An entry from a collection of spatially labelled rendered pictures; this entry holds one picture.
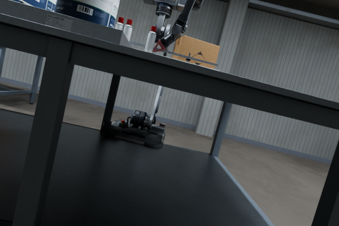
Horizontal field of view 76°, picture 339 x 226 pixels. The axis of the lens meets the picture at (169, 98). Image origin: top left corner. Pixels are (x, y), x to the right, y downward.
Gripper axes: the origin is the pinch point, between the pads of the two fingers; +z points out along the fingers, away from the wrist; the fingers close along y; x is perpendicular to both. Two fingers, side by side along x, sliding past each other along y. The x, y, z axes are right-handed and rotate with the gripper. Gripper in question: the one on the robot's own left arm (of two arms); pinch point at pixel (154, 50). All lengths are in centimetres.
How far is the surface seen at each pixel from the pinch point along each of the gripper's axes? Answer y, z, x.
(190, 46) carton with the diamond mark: -17.1, -25.2, 11.8
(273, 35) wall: -235, -212, 84
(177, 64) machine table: 85, 5, 14
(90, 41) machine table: 85, 21, -5
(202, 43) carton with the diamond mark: -18.2, -34.3, 15.4
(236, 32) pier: -218, -152, 39
